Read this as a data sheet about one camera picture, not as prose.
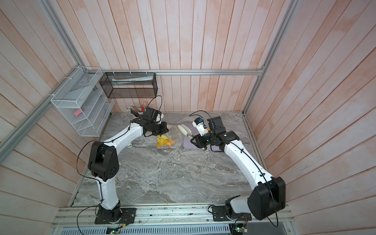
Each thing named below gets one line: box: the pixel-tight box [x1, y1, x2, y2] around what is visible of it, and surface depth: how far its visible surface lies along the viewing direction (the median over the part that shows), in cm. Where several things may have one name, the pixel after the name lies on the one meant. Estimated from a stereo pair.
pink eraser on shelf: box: [72, 108, 83, 117], surface depth 84 cm
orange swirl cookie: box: [156, 134, 172, 147], surface depth 100 cm
